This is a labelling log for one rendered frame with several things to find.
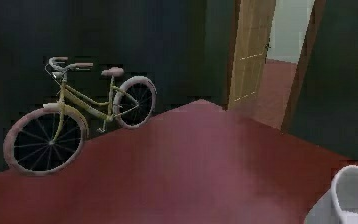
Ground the light wooden room door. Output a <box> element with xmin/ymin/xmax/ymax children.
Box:
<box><xmin>227</xmin><ymin>0</ymin><xmax>277</xmax><ymax>111</ymax></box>

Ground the yellow bicycle with pink tyres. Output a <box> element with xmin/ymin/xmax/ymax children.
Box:
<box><xmin>2</xmin><ymin>56</ymin><xmax>158</xmax><ymax>177</ymax></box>

